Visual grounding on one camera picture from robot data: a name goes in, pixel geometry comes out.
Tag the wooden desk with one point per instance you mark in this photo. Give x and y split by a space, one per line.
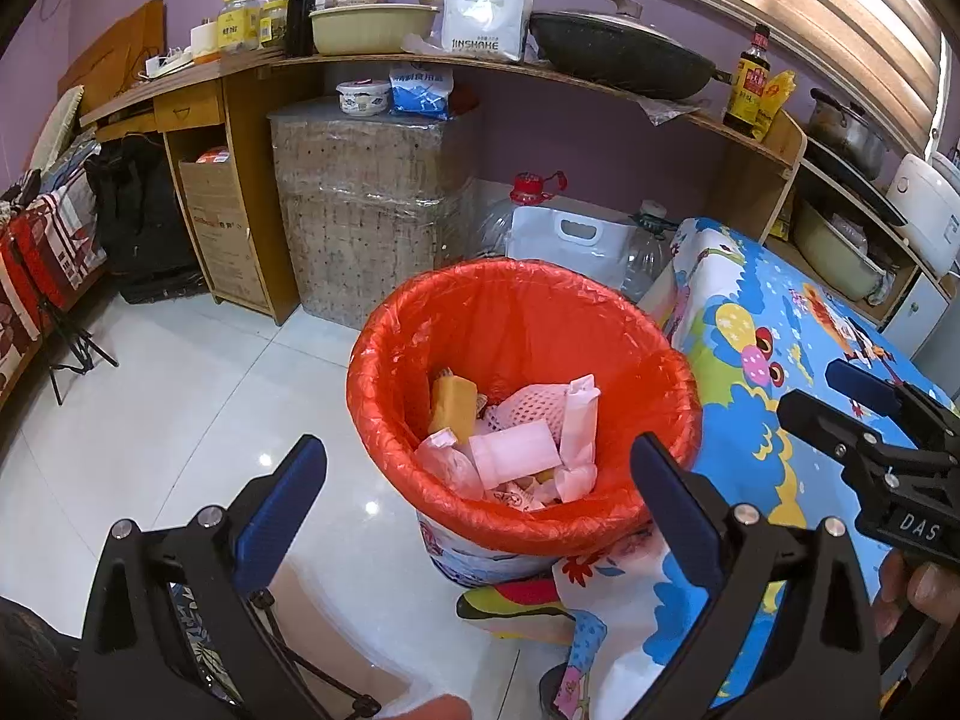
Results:
240 187

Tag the person's right hand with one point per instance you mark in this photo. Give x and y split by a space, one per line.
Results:
930 592

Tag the small yellow jar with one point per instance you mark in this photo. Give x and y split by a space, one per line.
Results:
274 21

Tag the steel cooking pot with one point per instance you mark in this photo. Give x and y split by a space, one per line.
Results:
844 131

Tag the white rice cooker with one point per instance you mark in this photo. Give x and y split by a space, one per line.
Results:
930 202

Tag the striped window blind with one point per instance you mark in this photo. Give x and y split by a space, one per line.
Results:
862 0

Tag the soy sauce bottle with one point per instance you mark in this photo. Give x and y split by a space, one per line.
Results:
750 86

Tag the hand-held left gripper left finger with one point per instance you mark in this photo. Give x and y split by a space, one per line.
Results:
285 514

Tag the large pink foam fruit net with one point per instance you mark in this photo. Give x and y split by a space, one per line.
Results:
525 405

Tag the wooden kitchen cabinet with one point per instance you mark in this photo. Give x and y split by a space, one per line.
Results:
911 307

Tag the pale cushion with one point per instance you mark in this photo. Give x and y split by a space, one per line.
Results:
56 127

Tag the wooden board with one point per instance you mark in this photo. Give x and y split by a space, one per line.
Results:
112 52

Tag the black backpack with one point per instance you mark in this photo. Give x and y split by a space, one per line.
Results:
139 217

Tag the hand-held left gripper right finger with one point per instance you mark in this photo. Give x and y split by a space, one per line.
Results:
675 514

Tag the trash bin with red bag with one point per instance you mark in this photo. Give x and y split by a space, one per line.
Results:
525 315

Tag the small pale green basin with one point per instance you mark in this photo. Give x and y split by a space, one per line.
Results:
371 28

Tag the white foam block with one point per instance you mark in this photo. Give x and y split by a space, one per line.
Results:
517 454

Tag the cartoon printed blue bedsheet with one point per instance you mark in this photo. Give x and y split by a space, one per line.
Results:
750 390

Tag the white cup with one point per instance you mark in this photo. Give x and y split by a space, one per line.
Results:
202 41

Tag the large pale green basin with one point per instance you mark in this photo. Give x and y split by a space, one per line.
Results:
832 255

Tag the black induction cooktop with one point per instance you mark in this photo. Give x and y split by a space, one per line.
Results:
847 180

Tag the green cap clear bottle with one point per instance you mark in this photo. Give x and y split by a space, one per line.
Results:
645 251

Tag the wooden shelf plank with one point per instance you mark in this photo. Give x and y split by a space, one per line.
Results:
525 75

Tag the black tripod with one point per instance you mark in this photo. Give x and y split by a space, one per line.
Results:
67 349

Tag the red printed blanket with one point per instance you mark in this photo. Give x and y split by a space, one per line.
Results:
37 270

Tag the black wok with lid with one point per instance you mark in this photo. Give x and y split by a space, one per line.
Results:
622 52

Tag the white round tub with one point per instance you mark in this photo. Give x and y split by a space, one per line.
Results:
364 96

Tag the plastic wrapped crate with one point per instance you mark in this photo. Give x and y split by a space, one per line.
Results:
367 210

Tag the yellow plastic packet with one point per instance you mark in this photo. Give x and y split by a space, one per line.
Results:
778 101

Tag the curved white foam sheet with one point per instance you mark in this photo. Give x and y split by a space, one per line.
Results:
577 420

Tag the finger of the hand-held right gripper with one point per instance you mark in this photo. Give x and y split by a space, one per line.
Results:
862 382
825 420

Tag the white flour bag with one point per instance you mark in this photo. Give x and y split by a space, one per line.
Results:
484 7

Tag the blue and white bag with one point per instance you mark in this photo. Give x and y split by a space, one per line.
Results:
420 90

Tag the cardboard box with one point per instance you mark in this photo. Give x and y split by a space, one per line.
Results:
217 232

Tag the black thermos bottle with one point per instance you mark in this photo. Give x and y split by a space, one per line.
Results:
300 11

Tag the red cap water jug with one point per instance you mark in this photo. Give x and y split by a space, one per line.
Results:
525 191

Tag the yellow sponge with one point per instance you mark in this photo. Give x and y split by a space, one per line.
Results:
454 405

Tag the large yellow jar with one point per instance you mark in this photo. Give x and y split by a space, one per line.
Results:
236 19

